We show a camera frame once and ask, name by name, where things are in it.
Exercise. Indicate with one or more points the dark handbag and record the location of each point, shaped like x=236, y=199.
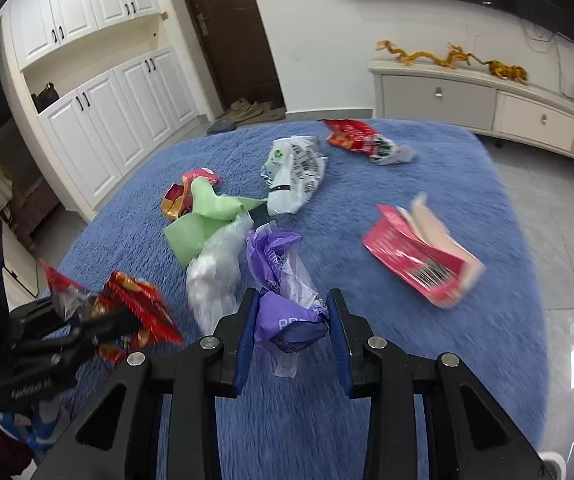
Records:
x=46, y=97

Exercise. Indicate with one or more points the red white snack packet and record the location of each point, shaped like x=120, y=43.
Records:
x=349, y=135

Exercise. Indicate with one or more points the purple plastic bag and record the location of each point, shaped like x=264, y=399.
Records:
x=287, y=316

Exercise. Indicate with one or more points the clear plastic bag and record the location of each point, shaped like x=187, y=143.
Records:
x=217, y=265

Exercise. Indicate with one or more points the blue white cloth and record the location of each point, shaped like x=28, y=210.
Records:
x=42, y=422

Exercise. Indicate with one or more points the dark brown door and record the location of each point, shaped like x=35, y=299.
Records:
x=237, y=35

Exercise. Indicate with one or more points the blue fluffy blanket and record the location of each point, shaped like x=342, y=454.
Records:
x=367, y=340

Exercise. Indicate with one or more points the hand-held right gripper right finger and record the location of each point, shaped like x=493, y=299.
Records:
x=339, y=345

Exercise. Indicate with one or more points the grey white television console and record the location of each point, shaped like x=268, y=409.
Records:
x=467, y=100

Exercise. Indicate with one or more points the golden tiger figurine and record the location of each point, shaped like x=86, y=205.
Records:
x=507, y=70

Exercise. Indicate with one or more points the red zigzag snack wrapper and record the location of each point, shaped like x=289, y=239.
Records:
x=139, y=305

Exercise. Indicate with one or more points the torn red cardboard box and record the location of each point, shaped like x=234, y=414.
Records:
x=407, y=252

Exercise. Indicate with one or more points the beige shoes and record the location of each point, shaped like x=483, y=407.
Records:
x=247, y=109

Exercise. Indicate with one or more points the white printed plastic bag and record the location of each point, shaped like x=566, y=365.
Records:
x=287, y=180

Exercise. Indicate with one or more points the green plastic wrapper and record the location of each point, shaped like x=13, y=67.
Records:
x=192, y=232

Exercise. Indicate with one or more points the red silver snack wrapper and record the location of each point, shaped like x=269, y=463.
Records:
x=64, y=287

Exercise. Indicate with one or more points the white wall cabinet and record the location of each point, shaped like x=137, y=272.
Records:
x=97, y=120

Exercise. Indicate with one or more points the red gold snack wrapper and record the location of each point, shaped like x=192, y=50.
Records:
x=177, y=201

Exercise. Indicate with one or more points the golden dragon figurine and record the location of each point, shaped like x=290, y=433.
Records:
x=417, y=55

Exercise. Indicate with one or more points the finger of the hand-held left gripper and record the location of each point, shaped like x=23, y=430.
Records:
x=104, y=327

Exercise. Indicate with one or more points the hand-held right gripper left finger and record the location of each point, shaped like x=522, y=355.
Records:
x=246, y=345

